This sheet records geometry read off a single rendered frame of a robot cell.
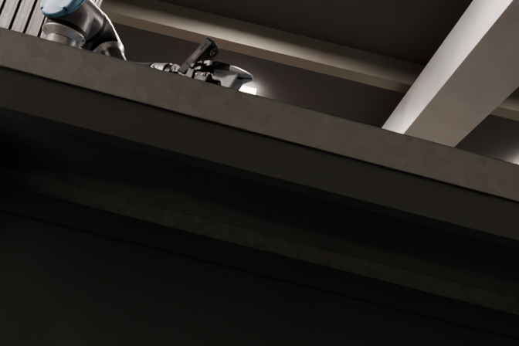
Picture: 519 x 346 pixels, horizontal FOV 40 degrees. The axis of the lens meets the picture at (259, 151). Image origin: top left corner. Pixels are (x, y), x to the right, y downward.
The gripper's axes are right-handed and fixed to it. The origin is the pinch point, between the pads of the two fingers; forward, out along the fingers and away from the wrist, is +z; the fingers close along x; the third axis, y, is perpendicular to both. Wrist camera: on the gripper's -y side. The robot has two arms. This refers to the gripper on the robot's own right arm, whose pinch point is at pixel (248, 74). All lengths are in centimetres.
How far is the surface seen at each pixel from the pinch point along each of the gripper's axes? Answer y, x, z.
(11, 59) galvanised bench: 55, 78, 18
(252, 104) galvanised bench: 51, 67, 40
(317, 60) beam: -299, -395, -158
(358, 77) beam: -301, -423, -125
